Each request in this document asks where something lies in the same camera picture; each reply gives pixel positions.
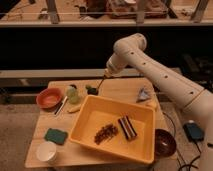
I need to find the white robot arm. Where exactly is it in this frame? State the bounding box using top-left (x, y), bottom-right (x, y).
top-left (105, 33), bottom-right (213, 171)

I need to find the dark metal cup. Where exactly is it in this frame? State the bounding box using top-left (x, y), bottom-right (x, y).
top-left (87, 87), bottom-right (99, 95)

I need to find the white cup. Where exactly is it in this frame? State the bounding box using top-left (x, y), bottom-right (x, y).
top-left (36, 141), bottom-right (57, 162)

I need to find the green plastic bottle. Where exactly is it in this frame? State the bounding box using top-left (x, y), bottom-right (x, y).
top-left (66, 86), bottom-right (79, 104)

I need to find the grey crumpled cloth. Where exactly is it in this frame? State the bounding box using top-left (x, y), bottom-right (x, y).
top-left (136, 88), bottom-right (151, 102)

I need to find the yellow banana toy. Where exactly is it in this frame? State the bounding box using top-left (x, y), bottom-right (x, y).
top-left (67, 104), bottom-right (81, 113)

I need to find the striped brown block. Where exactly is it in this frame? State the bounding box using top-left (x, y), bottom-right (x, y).
top-left (118, 116), bottom-right (137, 141)

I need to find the brown crumb pile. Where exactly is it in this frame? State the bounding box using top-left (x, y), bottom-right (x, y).
top-left (94, 124), bottom-right (118, 145)

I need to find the yellow plastic bin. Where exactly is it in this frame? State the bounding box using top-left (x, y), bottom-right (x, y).
top-left (69, 95), bottom-right (155, 164)

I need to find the orange bowl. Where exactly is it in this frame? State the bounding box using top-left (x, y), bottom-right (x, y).
top-left (36, 88), bottom-right (62, 109)

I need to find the green sponge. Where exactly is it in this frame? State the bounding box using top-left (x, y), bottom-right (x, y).
top-left (44, 128), bottom-right (68, 145)

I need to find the dark brown bowl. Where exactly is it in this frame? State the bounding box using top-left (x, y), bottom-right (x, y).
top-left (155, 129), bottom-right (177, 158)

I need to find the wooden table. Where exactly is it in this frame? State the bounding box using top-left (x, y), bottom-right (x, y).
top-left (25, 78), bottom-right (167, 168)

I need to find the black pedal box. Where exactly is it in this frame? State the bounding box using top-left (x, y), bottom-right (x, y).
top-left (183, 122), bottom-right (204, 142)

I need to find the knife with dark handle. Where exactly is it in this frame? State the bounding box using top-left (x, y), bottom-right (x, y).
top-left (54, 96), bottom-right (68, 116)

